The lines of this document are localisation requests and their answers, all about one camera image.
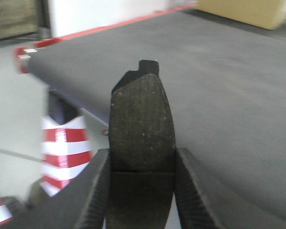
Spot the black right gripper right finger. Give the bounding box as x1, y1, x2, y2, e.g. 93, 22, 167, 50
174, 148, 286, 229

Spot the cardboard box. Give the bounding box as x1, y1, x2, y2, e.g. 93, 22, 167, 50
196, 0, 286, 30

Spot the red framed conveyor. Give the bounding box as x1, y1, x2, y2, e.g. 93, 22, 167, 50
13, 7, 286, 219

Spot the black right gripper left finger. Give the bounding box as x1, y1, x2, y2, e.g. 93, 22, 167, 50
1, 149, 110, 229

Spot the right striped traffic cone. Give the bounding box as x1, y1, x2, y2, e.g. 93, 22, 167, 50
26, 88, 93, 198

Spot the wooden cabinet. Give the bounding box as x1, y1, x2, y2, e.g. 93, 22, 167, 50
0, 0, 49, 40

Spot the black floor cable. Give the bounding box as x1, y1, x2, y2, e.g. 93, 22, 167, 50
0, 147, 44, 163

